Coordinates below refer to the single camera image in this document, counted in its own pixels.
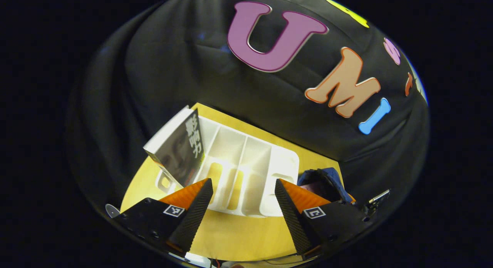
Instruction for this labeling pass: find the black backdrop cloth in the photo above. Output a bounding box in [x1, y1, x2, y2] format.
[65, 0, 430, 238]

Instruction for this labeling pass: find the black portrait book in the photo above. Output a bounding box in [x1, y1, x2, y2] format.
[143, 106, 205, 188]

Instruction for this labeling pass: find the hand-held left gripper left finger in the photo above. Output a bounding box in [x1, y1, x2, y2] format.
[113, 178, 214, 255]

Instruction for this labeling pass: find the blue schoolbag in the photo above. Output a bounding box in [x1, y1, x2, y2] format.
[297, 167, 355, 205]

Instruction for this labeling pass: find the white plastic bookshelf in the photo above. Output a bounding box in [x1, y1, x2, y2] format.
[155, 116, 300, 218]

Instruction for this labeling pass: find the white round stand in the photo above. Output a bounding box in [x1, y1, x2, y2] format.
[104, 203, 121, 219]

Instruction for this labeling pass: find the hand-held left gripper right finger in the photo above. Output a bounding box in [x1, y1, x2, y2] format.
[274, 179, 371, 260]

